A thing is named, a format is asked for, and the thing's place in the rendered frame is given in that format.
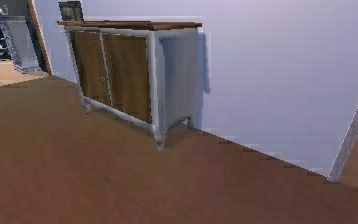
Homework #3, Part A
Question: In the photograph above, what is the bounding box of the white cupboard with wooden doors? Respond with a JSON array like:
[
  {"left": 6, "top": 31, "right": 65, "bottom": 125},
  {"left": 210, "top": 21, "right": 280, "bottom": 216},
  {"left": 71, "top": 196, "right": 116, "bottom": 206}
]
[{"left": 57, "top": 19, "right": 203, "bottom": 152}]

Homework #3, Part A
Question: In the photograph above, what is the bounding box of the dark framed picture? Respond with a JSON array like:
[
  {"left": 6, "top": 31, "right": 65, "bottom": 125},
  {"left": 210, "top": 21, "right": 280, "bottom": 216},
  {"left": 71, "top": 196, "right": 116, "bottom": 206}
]
[{"left": 57, "top": 0, "right": 85, "bottom": 23}]

